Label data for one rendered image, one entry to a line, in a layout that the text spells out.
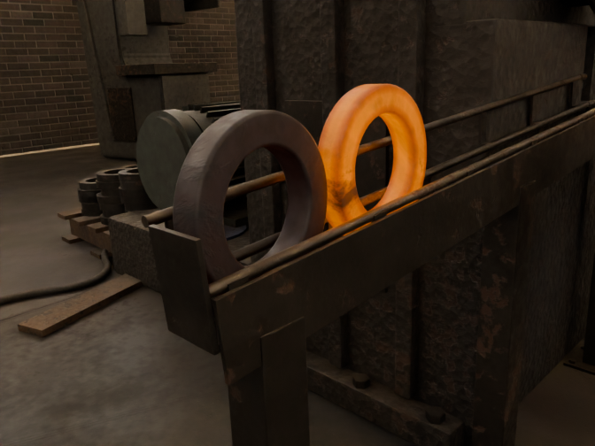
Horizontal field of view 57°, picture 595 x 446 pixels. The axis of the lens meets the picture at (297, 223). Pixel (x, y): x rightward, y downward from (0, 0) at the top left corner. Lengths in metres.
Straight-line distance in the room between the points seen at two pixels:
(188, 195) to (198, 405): 1.05
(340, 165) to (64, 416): 1.13
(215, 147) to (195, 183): 0.04
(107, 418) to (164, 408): 0.14
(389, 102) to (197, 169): 0.27
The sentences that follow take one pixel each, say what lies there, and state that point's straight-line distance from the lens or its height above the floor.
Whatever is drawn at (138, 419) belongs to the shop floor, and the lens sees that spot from 1.46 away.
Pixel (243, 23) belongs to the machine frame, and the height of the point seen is 0.92.
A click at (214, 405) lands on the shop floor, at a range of 1.46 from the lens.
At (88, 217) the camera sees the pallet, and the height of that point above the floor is 0.14.
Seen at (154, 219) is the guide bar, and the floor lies 0.67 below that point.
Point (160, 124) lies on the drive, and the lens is 1.97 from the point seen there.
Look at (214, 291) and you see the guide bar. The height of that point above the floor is 0.62.
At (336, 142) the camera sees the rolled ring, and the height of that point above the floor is 0.73.
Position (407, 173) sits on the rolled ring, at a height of 0.67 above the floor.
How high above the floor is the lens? 0.80
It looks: 16 degrees down
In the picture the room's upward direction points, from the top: 2 degrees counter-clockwise
